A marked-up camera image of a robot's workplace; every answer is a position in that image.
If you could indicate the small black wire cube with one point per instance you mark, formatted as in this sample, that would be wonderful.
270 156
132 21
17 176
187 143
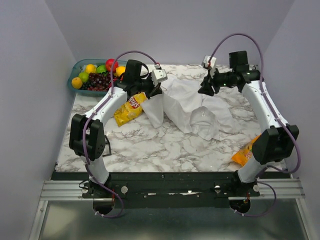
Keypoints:
108 151

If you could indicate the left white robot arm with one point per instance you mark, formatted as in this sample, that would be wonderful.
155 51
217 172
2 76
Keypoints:
87 136

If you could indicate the orange snack bag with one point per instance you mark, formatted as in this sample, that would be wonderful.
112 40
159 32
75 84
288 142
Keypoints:
244 154

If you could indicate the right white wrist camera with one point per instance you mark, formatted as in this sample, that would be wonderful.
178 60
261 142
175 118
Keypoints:
209 63

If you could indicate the red apple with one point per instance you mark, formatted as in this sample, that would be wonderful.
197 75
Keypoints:
111 65

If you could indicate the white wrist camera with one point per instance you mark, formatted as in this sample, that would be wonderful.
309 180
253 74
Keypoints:
209 63
158 74

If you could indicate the yellow lemon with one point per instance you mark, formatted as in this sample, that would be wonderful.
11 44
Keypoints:
119 71

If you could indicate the green apple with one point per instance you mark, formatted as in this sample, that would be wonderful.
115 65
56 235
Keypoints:
101 69

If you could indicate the dark purple grapes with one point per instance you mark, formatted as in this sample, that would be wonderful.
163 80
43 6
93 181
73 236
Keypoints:
99 82

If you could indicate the teal fruit basket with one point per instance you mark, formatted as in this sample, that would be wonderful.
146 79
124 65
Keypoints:
80 67

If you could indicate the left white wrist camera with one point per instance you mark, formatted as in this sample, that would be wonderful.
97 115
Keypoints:
158 74

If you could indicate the aluminium extrusion rail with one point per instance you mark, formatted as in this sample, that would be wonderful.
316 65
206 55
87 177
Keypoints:
69 190

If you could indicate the yellow Lays chip bag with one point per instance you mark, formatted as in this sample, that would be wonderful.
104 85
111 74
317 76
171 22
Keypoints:
130 110

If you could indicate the white shirt garment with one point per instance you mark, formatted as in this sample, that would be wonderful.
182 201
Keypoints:
191 112

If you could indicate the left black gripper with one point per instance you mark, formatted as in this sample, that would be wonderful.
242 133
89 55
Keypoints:
157 90

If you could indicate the orange fruit front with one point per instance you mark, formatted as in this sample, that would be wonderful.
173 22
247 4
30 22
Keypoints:
76 83

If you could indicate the green lime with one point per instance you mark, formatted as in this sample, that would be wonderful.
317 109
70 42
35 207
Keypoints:
84 76

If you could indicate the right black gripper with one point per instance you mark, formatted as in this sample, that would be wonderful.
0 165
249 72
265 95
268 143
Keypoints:
207 88

